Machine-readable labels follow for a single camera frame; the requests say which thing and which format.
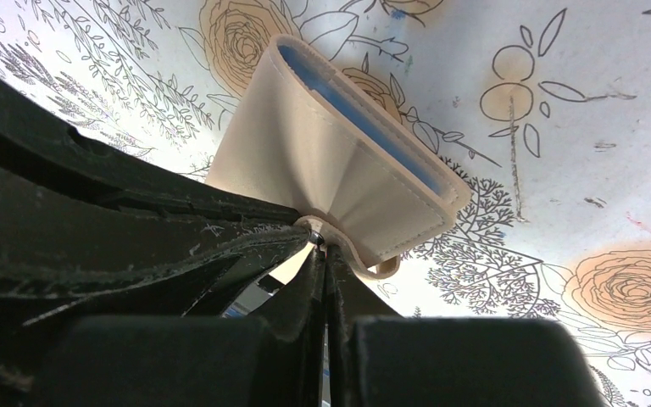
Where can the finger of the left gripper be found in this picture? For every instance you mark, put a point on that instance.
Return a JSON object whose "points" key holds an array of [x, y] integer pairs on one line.
{"points": [[100, 252], [44, 149]]}

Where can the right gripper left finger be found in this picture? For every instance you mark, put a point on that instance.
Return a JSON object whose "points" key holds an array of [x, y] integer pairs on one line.
{"points": [[270, 357]]}

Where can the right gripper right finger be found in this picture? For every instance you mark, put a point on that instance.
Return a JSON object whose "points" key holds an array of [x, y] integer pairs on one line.
{"points": [[379, 358]]}

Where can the tan leather card holder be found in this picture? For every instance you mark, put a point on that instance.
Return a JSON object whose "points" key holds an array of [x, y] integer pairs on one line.
{"points": [[286, 145]]}

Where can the blue credit card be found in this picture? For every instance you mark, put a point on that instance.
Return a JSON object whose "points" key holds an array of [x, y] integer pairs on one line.
{"points": [[317, 82]]}

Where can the floral patterned table mat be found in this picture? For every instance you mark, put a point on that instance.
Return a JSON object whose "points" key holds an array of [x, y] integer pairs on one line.
{"points": [[542, 107]]}

